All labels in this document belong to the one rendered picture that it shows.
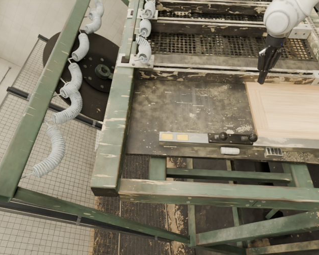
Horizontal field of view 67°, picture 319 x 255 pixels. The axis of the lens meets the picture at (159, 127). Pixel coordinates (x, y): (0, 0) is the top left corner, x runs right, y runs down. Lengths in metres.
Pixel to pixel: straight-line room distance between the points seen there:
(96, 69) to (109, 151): 0.93
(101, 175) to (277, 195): 0.69
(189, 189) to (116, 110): 0.47
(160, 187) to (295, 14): 0.75
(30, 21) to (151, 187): 6.58
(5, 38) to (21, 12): 0.91
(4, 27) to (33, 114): 6.23
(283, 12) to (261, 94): 0.59
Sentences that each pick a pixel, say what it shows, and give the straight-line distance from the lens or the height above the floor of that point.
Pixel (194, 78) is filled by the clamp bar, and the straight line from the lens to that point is 1.38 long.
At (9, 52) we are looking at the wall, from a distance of 7.90.
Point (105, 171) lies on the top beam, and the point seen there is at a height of 1.87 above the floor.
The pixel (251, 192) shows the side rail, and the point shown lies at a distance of 1.05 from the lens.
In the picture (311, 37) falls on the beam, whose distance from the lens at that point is 1.94.
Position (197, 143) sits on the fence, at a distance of 1.11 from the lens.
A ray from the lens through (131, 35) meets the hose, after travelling 1.25.
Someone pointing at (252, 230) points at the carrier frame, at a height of 0.79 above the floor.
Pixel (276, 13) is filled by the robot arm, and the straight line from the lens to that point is 0.92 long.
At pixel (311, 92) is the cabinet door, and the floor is 1.01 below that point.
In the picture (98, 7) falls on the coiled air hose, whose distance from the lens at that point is 2.25.
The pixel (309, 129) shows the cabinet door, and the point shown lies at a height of 1.07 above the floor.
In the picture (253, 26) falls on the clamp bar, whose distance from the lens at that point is 1.79.
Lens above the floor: 2.21
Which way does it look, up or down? 29 degrees down
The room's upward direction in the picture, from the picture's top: 65 degrees counter-clockwise
